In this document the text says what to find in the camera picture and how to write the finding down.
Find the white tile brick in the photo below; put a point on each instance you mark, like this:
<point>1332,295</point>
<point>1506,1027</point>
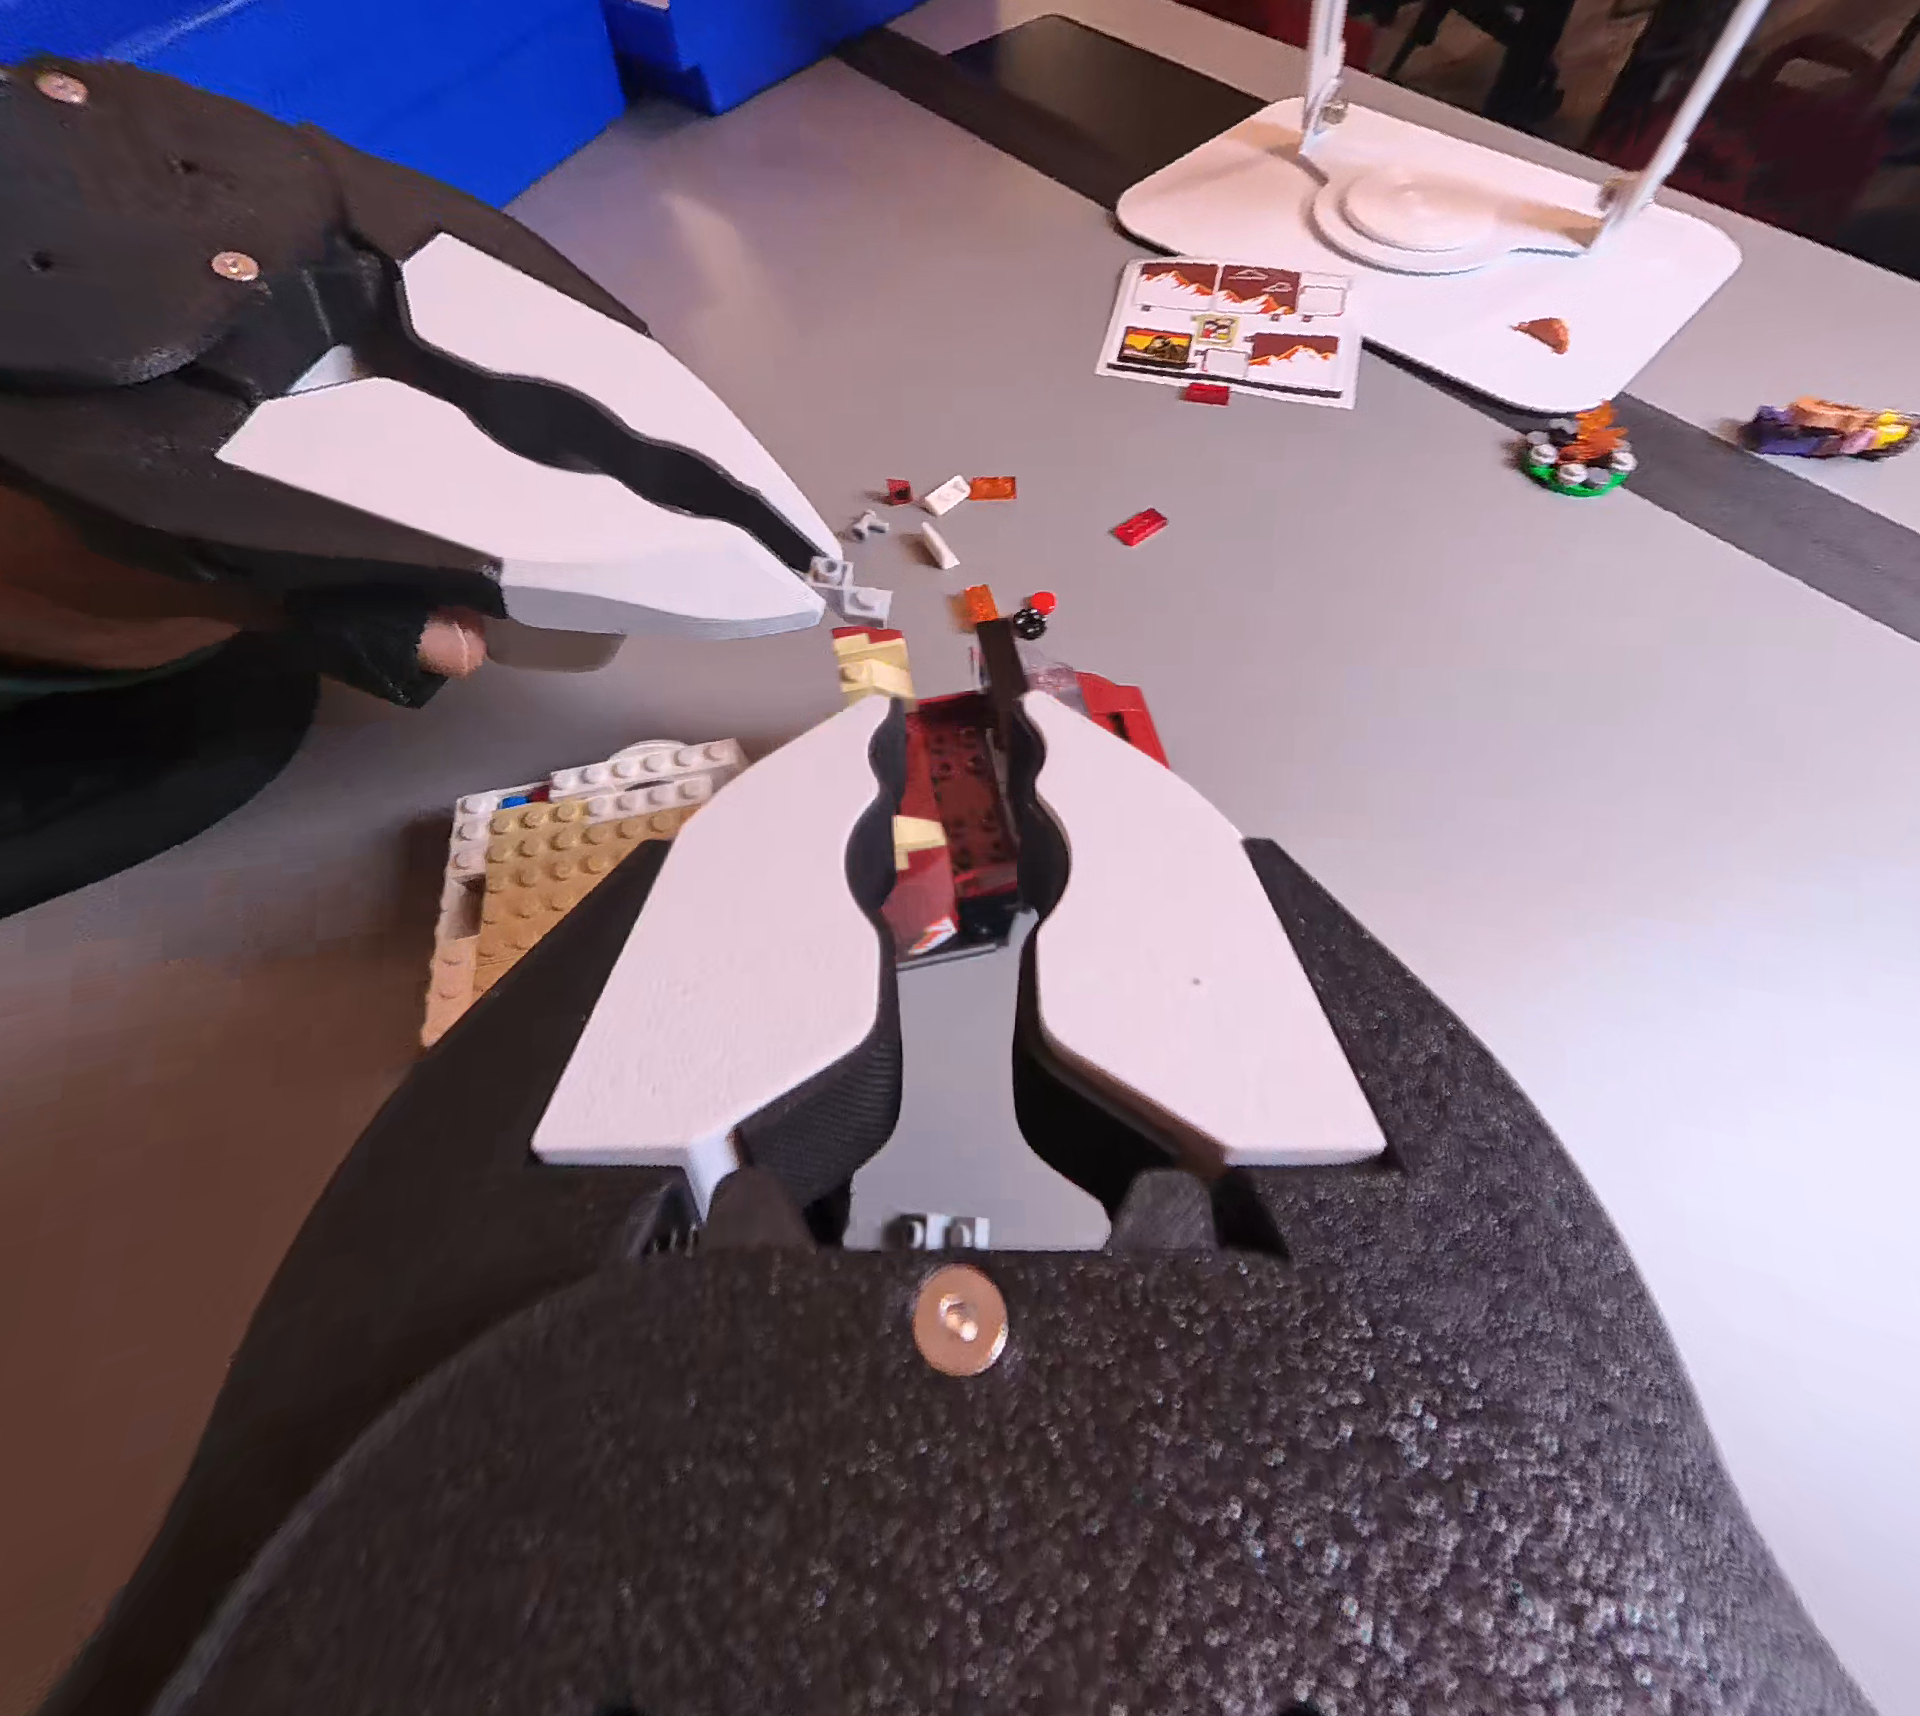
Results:
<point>946,495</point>

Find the person's left hand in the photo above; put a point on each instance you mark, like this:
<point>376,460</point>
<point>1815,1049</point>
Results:
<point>150,607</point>

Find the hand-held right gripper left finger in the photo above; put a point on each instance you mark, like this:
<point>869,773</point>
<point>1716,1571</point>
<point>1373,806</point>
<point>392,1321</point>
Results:
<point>721,997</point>

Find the transparent red tile brick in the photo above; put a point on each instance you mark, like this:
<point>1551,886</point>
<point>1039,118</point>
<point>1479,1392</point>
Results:
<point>1140,527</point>

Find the white booklet stand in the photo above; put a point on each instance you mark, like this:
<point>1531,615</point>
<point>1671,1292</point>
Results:
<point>1501,277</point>

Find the purple brick minifigure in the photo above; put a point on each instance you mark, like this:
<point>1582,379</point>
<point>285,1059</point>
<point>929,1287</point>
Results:
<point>1831,427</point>

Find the grey desk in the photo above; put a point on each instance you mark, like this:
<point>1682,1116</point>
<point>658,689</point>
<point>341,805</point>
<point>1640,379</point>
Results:
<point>1350,771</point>

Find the printed sticker sheet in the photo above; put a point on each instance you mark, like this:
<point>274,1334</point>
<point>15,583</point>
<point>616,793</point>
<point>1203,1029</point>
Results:
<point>1230,336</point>

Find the tan white red brick vehicle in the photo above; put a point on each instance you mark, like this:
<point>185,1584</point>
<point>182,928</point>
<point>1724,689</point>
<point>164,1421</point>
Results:
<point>554,860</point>

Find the light grey plate brick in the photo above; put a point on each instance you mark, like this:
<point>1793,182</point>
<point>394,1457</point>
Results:
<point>849,591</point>

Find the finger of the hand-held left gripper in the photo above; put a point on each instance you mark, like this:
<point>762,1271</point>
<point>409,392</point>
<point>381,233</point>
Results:
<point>525,516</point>
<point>600,351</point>

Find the white angled bracket brick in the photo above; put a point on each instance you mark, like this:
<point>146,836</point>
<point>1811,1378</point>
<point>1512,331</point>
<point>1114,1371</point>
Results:
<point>938,546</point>

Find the brick campfire build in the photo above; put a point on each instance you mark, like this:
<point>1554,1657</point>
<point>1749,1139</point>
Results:
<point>1575,457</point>

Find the black textured cushion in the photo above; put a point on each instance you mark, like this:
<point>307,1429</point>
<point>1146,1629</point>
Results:
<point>150,801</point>

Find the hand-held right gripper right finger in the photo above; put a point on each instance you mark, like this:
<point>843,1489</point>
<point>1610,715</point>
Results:
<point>1184,997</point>

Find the small brown brick piece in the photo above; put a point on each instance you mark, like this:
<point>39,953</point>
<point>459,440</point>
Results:
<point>1542,333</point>

